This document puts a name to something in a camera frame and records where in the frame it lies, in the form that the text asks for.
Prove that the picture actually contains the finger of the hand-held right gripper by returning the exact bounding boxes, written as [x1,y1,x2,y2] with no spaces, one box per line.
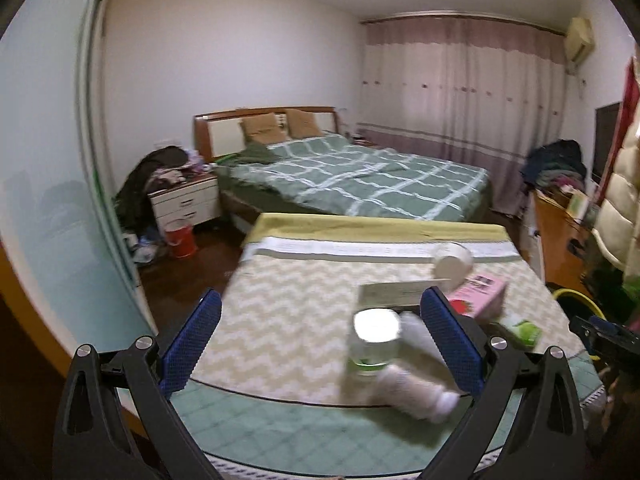
[569,315,640,357]

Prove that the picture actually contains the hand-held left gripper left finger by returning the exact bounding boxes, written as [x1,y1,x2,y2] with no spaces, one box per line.
[52,288,223,480]

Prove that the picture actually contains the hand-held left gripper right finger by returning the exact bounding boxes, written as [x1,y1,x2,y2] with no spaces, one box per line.
[419,286,587,480]

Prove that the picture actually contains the yellow rimmed trash bin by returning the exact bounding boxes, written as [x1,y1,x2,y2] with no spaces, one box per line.
[547,284,607,361]

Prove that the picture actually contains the white plastic bottle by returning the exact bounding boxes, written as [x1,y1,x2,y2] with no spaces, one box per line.
[367,311,461,423]

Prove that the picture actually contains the clear plastic jar white lid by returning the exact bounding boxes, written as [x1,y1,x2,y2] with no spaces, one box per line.
[348,307,405,377]

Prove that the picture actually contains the pink cardboard box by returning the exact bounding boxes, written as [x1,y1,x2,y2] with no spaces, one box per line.
[445,272,508,321]

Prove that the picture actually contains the green snack packet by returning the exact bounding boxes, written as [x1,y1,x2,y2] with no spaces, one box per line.
[505,319,543,351]

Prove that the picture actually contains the flat grey cardboard box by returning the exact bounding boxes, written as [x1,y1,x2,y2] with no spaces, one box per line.
[359,277,451,311]

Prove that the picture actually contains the white paper cup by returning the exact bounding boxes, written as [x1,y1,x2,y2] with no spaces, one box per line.
[431,242,473,283]

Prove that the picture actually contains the wooden desk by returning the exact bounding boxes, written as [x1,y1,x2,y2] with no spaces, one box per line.
[530,189,601,283]

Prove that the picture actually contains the red bucket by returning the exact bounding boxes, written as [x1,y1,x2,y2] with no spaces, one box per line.
[164,225,198,259]

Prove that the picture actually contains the crumpled bags on floor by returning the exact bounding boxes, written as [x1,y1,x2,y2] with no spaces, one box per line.
[122,232,162,264]

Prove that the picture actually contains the bed with beige mat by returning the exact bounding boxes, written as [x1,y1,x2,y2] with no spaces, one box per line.
[192,212,591,406]

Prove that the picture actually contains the white puffy jacket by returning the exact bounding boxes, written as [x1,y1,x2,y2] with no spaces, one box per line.
[592,125,640,277]

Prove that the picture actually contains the green book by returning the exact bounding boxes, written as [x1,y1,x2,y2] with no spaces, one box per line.
[567,191,591,221]

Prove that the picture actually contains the green checked tablecloth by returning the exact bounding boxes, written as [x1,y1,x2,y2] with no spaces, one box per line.
[167,347,608,476]

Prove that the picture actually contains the white nightstand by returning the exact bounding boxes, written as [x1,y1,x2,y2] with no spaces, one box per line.
[148,174,222,233]

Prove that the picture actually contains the pile of dark clothes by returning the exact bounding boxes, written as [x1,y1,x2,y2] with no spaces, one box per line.
[522,139,588,193]

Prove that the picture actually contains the pile of colourful clothes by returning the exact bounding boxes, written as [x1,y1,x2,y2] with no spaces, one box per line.
[155,149,217,186]

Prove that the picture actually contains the black television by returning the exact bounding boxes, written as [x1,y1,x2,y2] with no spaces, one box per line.
[592,102,623,181]

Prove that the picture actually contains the green checked quilt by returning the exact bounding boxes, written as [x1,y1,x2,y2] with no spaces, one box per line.
[220,132,491,220]

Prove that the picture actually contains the dark green blanket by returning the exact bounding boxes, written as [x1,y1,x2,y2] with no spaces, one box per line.
[227,142,277,165]

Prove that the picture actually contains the wooden bed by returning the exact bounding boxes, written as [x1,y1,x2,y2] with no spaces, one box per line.
[194,106,493,221]

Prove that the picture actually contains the brown pillow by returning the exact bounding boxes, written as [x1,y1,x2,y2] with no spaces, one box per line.
[285,108,325,138]
[241,113,288,143]

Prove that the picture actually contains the frosted glass wardrobe door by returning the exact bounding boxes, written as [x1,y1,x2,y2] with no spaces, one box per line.
[0,0,161,356]

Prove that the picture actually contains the red hanging cloth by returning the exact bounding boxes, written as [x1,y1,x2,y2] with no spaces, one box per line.
[622,55,640,136]

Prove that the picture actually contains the pink curtain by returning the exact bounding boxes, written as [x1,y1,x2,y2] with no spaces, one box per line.
[361,14,571,216]

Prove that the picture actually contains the wall air conditioner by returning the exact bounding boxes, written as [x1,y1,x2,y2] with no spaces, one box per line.
[565,16,595,65]

